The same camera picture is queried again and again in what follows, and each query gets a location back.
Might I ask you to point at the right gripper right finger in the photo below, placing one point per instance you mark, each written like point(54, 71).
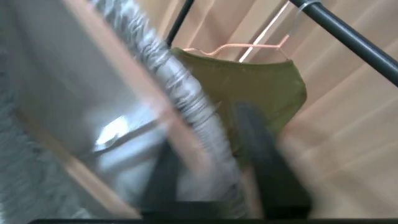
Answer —
point(273, 180)

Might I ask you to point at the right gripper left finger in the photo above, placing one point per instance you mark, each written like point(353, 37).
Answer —
point(161, 186)

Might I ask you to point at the green printed shirt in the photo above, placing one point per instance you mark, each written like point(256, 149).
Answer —
point(255, 84)

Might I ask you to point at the pink clothes hanger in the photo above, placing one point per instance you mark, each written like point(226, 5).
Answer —
point(242, 45)
point(124, 68)

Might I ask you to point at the pale grey garment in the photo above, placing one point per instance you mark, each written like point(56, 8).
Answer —
point(62, 77)

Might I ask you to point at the black clothes rack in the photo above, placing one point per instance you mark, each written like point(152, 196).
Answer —
point(348, 35)

